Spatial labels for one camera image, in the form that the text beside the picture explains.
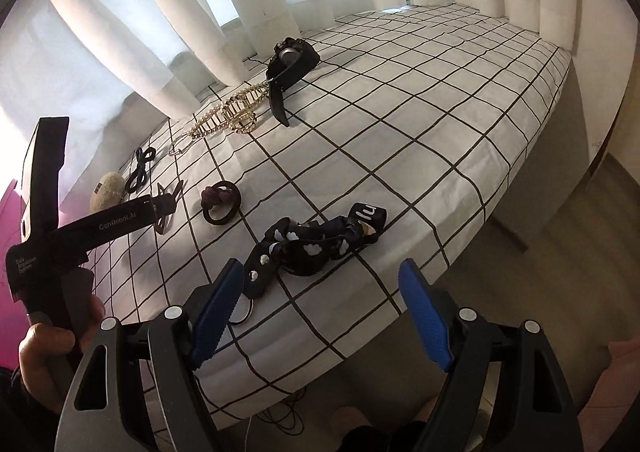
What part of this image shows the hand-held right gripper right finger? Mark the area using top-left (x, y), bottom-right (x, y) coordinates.
top-left (397, 258), bottom-right (586, 452)

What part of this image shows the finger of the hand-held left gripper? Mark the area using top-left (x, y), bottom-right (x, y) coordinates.
top-left (47, 195), bottom-right (179, 259)
top-left (15, 117), bottom-right (71, 247)

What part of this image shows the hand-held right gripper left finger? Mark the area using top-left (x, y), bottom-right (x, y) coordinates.
top-left (60, 258), bottom-right (246, 452)

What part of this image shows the beige fluffy round pouch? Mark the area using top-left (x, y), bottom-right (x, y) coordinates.
top-left (90, 172), bottom-right (126, 213)

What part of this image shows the metal hair clip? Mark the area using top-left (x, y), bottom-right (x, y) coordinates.
top-left (152, 183), bottom-right (184, 236)

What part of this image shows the metal key ring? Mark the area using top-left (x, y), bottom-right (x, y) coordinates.
top-left (229, 202), bottom-right (388, 327)

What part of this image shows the person's left forearm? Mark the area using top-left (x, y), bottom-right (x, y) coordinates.
top-left (0, 363), bottom-right (68, 452)

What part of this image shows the person's left hand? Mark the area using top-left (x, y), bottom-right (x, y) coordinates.
top-left (17, 292), bottom-right (107, 414)

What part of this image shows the pink plastic bin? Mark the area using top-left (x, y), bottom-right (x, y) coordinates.
top-left (0, 177), bottom-right (32, 317)

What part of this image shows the wooden bed leg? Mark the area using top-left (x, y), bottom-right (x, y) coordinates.
top-left (487, 216), bottom-right (531, 253)

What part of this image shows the person's left leg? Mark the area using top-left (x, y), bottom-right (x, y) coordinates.
top-left (325, 402), bottom-right (437, 452)

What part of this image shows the checked white bed sheet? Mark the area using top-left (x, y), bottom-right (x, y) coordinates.
top-left (75, 2), bottom-right (573, 420)

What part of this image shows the black leather wristwatch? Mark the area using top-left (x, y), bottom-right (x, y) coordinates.
top-left (265, 36), bottom-right (321, 127)

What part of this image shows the black cord hair tie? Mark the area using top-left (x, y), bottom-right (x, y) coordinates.
top-left (124, 146), bottom-right (157, 195)

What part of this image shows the black hair tie maroon bow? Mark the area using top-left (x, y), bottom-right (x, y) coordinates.
top-left (200, 180), bottom-right (242, 225)

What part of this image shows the black cable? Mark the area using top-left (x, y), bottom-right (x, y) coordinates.
top-left (264, 389), bottom-right (312, 434)

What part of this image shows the gold chain belt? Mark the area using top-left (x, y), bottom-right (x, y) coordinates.
top-left (189, 80), bottom-right (268, 140)

